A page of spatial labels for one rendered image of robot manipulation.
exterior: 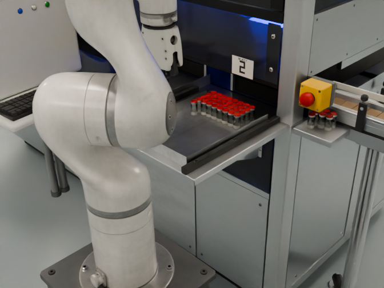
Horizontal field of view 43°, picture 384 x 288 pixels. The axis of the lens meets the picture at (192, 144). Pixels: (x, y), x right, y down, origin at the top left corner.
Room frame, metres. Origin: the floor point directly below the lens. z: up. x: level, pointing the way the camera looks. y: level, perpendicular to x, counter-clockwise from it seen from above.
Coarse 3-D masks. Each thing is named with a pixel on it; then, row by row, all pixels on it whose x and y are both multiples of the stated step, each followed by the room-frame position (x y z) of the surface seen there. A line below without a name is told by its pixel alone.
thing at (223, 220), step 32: (32, 128) 2.54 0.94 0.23; (320, 160) 1.44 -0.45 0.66; (352, 160) 1.62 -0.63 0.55; (160, 192) 1.74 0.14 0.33; (192, 192) 1.60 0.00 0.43; (224, 192) 1.48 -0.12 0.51; (256, 192) 1.37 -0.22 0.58; (320, 192) 1.46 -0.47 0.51; (352, 192) 1.65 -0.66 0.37; (160, 224) 1.75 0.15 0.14; (192, 224) 1.60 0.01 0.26; (224, 224) 1.47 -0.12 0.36; (256, 224) 1.37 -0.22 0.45; (320, 224) 1.49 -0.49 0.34; (352, 224) 1.70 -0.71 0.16; (224, 256) 1.47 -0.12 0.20; (256, 256) 1.36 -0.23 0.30; (288, 256) 1.34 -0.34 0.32; (320, 256) 1.52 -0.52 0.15
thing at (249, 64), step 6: (234, 60) 1.45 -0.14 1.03; (240, 60) 1.43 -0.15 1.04; (246, 60) 1.42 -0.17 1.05; (234, 66) 1.45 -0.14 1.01; (246, 66) 1.42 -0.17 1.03; (252, 66) 1.40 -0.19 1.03; (234, 72) 1.45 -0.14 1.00; (246, 72) 1.42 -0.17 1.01; (252, 72) 1.40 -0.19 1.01; (252, 78) 1.40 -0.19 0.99
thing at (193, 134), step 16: (192, 96) 1.45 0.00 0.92; (176, 128) 1.29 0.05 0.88; (192, 128) 1.29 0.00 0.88; (208, 128) 1.29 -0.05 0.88; (224, 128) 1.29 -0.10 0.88; (240, 128) 1.22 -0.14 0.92; (176, 144) 1.20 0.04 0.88; (192, 144) 1.20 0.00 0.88; (208, 144) 1.19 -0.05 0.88; (176, 160) 1.10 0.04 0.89; (192, 160) 1.09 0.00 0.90
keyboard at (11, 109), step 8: (24, 96) 1.67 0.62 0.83; (32, 96) 1.67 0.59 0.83; (0, 104) 1.61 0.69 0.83; (8, 104) 1.60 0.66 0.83; (16, 104) 1.60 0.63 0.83; (24, 104) 1.61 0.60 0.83; (32, 104) 1.60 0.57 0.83; (0, 112) 1.56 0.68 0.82; (8, 112) 1.54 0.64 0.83; (16, 112) 1.54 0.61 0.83; (24, 112) 1.56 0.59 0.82; (32, 112) 1.57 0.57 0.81; (16, 120) 1.52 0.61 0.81
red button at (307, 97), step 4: (300, 96) 1.24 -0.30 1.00; (304, 96) 1.23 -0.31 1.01; (308, 96) 1.22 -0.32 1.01; (312, 96) 1.23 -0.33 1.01; (300, 100) 1.23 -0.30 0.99; (304, 100) 1.22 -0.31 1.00; (308, 100) 1.22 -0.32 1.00; (312, 100) 1.22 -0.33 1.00; (304, 104) 1.22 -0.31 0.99; (308, 104) 1.22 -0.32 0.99; (312, 104) 1.22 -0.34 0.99
